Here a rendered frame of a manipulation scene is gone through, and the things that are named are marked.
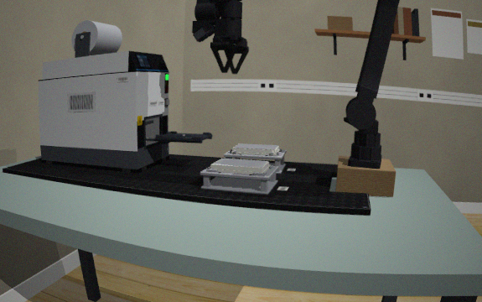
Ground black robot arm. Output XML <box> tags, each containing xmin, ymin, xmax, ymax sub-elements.
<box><xmin>192</xmin><ymin>0</ymin><xmax>400</xmax><ymax>169</ymax></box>

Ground grey roll on dark bracket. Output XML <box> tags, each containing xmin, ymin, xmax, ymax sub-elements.
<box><xmin>71</xmin><ymin>20</ymin><xmax>122</xmax><ymax>55</ymax></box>

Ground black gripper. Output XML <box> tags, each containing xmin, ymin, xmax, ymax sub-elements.
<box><xmin>210</xmin><ymin>18</ymin><xmax>249</xmax><ymax>74</ymax></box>

